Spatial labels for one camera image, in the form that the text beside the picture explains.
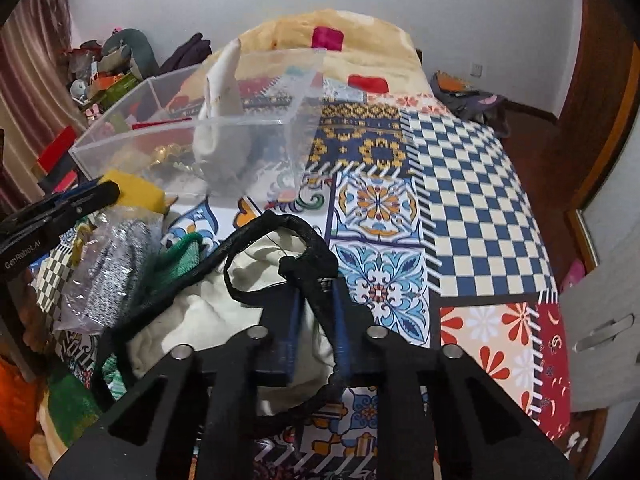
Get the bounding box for patchwork patterned bed sheet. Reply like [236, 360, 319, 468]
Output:
[29, 74, 573, 480]

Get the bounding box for green storage box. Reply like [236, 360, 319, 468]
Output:
[96, 73, 140, 110]

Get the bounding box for pink slipper on floor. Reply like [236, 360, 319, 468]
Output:
[560, 258, 586, 292]

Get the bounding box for white cloth in box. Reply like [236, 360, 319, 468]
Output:
[192, 38, 252, 186]

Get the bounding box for yellow sponge block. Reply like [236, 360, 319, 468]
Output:
[99, 169, 167, 214]

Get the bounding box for clear plastic storage box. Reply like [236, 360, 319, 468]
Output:
[70, 49, 326, 202]

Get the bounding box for red and grey box stack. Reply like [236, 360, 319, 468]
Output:
[32, 126, 79, 194]

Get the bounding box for white cabinet door with handle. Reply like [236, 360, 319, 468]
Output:
[560, 124, 640, 412]

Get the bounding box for striped brown curtain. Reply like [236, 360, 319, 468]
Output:
[1, 0, 87, 214]

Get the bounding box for cream tote bag black handles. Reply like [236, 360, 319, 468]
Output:
[90, 211, 338, 415]

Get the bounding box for green knit cloth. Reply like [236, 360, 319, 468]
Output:
[143, 232, 203, 295]

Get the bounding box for grey backpack on floor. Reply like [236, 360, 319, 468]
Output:
[430, 70, 511, 139]

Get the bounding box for gold chain trinket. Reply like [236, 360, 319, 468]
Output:
[148, 143, 196, 172]

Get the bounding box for beige fleece blanket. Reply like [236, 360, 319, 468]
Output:
[179, 8, 434, 99]

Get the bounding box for green grey plush toy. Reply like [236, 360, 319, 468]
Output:
[102, 28, 160, 79]

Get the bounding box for dark purple clothing pile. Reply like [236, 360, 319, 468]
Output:
[158, 32, 212, 75]

